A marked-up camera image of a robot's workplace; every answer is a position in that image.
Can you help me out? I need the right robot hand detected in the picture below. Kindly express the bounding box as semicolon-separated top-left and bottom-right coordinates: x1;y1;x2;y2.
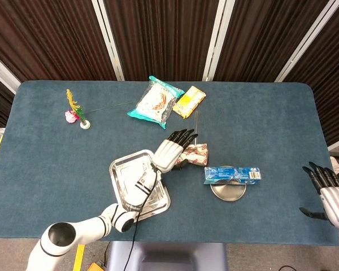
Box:
298;161;339;230

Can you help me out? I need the red patterned snack wrapper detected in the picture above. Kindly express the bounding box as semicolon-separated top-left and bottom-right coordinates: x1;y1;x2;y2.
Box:
177;143;208;167

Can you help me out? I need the feather shuttlecock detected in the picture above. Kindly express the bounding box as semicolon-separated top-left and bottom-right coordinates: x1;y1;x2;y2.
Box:
64;89;92;130

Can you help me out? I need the orange object on floor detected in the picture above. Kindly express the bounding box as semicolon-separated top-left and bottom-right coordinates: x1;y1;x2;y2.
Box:
86;261;108;271

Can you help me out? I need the thin dark wire rod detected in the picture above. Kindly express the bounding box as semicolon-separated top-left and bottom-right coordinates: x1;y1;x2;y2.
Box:
83;102;135;115

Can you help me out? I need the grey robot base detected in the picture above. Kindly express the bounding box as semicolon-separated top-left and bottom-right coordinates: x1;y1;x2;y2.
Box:
106;241;228;271

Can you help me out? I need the rectangular steel tray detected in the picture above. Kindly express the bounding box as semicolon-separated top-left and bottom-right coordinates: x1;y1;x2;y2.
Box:
109;149;172;222

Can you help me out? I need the white partition post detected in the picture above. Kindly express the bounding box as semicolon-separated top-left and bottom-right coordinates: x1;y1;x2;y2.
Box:
202;0;236;82
0;49;21;94
91;0;126;82
274;0;339;83

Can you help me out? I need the teal noodle package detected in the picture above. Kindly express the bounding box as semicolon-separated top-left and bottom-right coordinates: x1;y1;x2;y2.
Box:
127;75;186;130

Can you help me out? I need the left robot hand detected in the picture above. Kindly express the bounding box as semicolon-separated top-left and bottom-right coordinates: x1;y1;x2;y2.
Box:
151;128;199;174

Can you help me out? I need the blue snack packet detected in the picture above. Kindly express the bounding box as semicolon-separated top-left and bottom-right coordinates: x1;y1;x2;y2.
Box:
203;166;263;186

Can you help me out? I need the brown ribbed partition panel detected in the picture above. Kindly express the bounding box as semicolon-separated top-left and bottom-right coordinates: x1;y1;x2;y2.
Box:
214;0;331;82
103;0;220;82
0;0;118;82
284;0;339;146

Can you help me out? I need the round steel plate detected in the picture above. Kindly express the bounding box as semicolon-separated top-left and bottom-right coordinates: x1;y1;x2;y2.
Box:
210;165;247;202

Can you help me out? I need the yellow snack package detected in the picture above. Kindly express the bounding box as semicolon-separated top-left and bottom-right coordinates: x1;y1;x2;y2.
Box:
172;85;207;120

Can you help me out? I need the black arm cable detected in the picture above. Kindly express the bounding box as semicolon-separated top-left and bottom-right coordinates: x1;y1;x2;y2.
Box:
123;162;162;271

